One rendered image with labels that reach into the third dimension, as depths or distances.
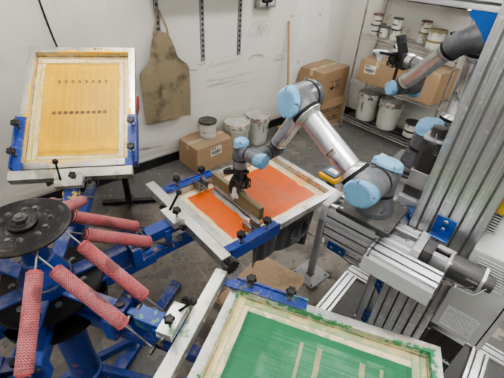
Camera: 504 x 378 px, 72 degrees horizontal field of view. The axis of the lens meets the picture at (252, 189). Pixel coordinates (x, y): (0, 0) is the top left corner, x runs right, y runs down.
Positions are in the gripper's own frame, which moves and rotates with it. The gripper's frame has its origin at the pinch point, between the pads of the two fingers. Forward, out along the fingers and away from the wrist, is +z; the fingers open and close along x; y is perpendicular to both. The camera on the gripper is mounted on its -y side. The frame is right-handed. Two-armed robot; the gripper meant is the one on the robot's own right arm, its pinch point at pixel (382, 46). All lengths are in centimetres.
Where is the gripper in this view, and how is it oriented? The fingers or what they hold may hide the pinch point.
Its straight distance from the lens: 224.2
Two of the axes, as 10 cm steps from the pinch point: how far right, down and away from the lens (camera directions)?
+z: -4.0, -5.5, 7.3
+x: 9.1, -3.0, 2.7
